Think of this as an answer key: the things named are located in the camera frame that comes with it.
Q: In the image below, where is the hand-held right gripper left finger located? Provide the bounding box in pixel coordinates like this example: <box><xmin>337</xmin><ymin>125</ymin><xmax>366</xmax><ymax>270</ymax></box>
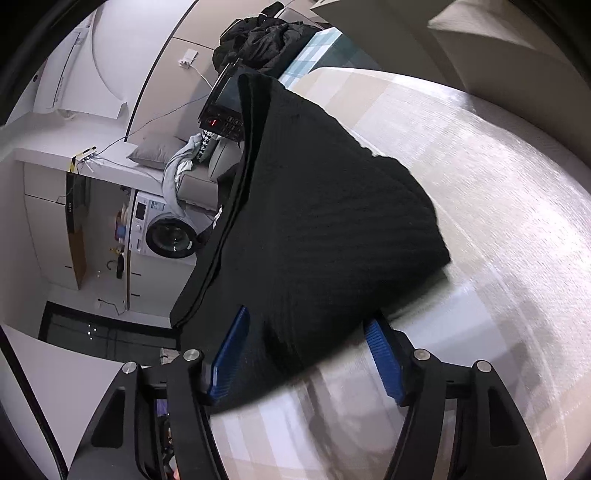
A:
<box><xmin>69</xmin><ymin>305</ymin><xmax>252</xmax><ymax>480</ymax></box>

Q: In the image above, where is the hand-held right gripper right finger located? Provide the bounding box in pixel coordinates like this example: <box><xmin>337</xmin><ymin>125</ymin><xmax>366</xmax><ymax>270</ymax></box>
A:
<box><xmin>363</xmin><ymin>314</ymin><xmax>548</xmax><ymax>480</ymax></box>

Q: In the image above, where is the black t-shirt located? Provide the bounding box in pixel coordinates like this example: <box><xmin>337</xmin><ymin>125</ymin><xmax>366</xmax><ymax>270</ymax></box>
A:
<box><xmin>169</xmin><ymin>71</ymin><xmax>452</xmax><ymax>414</ymax></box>

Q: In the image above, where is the white washing machine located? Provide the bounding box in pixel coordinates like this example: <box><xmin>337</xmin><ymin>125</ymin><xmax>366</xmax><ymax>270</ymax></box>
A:
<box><xmin>128</xmin><ymin>190</ymin><xmax>204</xmax><ymax>264</ymax></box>

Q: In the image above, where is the dark glass door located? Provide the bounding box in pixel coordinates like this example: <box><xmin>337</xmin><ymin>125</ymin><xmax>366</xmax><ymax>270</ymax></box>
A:
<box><xmin>39</xmin><ymin>302</ymin><xmax>181</xmax><ymax>365</ymax></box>

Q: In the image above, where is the beige sofa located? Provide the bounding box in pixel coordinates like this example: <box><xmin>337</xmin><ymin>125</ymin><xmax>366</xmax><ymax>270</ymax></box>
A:
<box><xmin>178</xmin><ymin>138</ymin><xmax>243</xmax><ymax>215</ymax></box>

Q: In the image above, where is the light blue cloth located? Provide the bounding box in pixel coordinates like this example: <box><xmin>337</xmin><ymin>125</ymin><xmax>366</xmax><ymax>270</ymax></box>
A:
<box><xmin>163</xmin><ymin>134</ymin><xmax>204</xmax><ymax>217</ymax></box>

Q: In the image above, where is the houndstooth pillow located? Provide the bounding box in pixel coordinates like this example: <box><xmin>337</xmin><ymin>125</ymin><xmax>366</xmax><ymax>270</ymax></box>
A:
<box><xmin>196</xmin><ymin>130</ymin><xmax>220</xmax><ymax>164</ymax></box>

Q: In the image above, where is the white upper cabinet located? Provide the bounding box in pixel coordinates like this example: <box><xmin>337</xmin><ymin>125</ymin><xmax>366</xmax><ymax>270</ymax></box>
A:
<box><xmin>25</xmin><ymin>175</ymin><xmax>88</xmax><ymax>291</ymax></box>

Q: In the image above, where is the grey cushion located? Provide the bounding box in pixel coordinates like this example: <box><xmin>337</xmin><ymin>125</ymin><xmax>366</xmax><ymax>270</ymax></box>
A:
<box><xmin>127</xmin><ymin>131</ymin><xmax>190</xmax><ymax>169</ymax></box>

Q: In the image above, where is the black device with red display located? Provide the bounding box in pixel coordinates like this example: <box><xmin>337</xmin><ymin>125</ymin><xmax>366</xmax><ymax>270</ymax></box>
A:
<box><xmin>198</xmin><ymin>59</ymin><xmax>245</xmax><ymax>143</ymax></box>

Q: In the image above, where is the teal checked cloth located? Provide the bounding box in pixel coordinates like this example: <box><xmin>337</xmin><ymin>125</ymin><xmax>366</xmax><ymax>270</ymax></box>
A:
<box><xmin>279</xmin><ymin>25</ymin><xmax>384</xmax><ymax>88</ymax></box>

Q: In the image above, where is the black jacket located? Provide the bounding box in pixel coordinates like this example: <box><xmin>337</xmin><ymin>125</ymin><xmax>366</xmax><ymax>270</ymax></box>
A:
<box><xmin>212</xmin><ymin>2</ymin><xmax>324</xmax><ymax>79</ymax></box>

